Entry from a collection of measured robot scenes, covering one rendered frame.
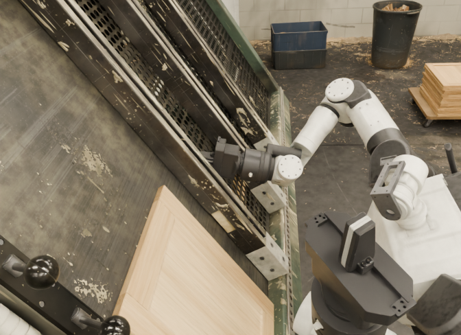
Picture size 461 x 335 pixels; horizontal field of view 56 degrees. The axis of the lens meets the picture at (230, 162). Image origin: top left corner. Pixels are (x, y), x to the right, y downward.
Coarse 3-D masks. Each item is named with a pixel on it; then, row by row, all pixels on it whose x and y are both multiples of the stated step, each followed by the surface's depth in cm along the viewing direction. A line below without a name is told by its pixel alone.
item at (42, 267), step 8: (8, 256) 56; (40, 256) 48; (48, 256) 49; (8, 264) 55; (16, 264) 54; (24, 264) 53; (32, 264) 47; (40, 264) 47; (48, 264) 48; (56, 264) 49; (16, 272) 56; (24, 272) 47; (32, 272) 47; (40, 272) 47; (48, 272) 47; (56, 272) 48; (32, 280) 47; (40, 280) 47; (48, 280) 47; (56, 280) 49; (40, 288) 48
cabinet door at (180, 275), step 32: (160, 192) 100; (160, 224) 93; (192, 224) 105; (160, 256) 88; (192, 256) 99; (224, 256) 111; (128, 288) 77; (160, 288) 84; (192, 288) 93; (224, 288) 104; (256, 288) 118; (128, 320) 73; (160, 320) 80; (192, 320) 88; (224, 320) 98; (256, 320) 110
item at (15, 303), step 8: (0, 288) 55; (0, 296) 56; (8, 296) 56; (8, 304) 57; (16, 304) 57; (24, 304) 57; (16, 312) 58; (24, 312) 58; (32, 312) 57; (24, 320) 58; (32, 320) 58; (40, 320) 58; (40, 328) 59; (48, 328) 59; (56, 328) 59
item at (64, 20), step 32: (32, 0) 90; (64, 0) 93; (64, 32) 93; (96, 32) 97; (96, 64) 96; (128, 96) 100; (160, 128) 104; (192, 160) 109; (192, 192) 114; (224, 192) 115; (256, 224) 124; (256, 256) 125
